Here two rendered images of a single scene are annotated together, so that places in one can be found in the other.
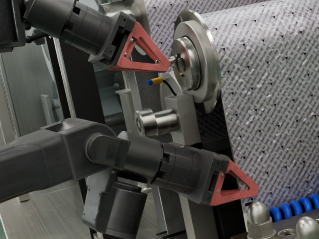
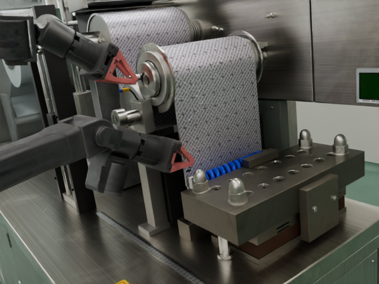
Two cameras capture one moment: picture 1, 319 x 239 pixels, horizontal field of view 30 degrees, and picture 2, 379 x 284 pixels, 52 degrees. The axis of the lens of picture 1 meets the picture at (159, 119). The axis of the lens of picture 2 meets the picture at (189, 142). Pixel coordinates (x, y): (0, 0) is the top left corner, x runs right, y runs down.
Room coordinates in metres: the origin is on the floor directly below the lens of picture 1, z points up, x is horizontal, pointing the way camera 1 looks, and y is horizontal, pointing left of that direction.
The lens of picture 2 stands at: (0.02, 0.13, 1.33)
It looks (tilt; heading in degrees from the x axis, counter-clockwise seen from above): 15 degrees down; 343
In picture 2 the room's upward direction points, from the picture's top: 7 degrees counter-clockwise
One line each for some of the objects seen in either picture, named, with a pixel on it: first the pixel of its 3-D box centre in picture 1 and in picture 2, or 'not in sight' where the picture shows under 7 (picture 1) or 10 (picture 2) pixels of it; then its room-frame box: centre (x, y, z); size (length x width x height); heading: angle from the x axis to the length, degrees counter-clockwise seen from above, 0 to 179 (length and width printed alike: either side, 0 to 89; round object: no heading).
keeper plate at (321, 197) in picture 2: not in sight; (320, 207); (0.63, -0.32, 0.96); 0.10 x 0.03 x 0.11; 108
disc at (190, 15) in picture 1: (195, 61); (154, 78); (0.83, -0.07, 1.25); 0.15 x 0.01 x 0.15; 18
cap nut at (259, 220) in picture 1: (258, 218); (199, 180); (0.71, -0.10, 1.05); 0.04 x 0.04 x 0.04
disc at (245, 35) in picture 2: not in sight; (240, 61); (0.91, -0.31, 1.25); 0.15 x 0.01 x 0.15; 18
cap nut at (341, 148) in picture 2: not in sight; (340, 143); (0.72, -0.44, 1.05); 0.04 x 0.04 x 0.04
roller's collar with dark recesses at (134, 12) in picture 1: (119, 19); (89, 45); (1.06, 0.03, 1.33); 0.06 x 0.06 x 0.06; 18
